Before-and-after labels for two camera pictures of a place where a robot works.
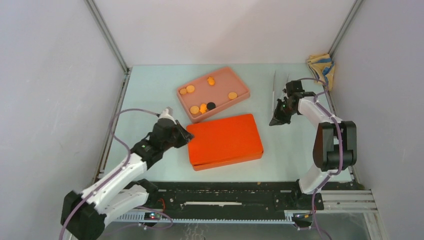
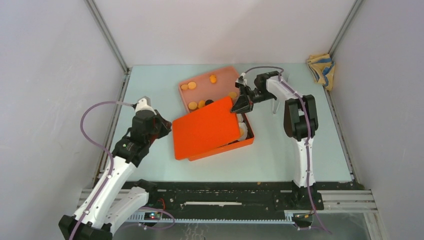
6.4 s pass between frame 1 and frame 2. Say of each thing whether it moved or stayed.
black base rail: stayed
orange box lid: moved
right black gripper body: moved
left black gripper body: moved
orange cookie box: moved
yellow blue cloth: stayed
